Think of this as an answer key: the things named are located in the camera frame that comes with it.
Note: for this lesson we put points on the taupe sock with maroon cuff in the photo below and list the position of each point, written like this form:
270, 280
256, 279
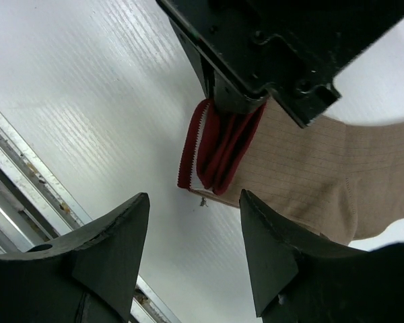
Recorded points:
340, 181

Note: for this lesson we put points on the aluminium front rail frame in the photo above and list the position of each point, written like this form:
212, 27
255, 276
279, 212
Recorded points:
35, 208

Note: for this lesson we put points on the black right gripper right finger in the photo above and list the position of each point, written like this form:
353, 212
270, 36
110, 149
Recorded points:
298, 276

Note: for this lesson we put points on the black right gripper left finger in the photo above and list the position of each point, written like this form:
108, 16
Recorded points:
87, 275

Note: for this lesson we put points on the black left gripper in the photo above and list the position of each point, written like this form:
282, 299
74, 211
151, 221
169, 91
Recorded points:
244, 52

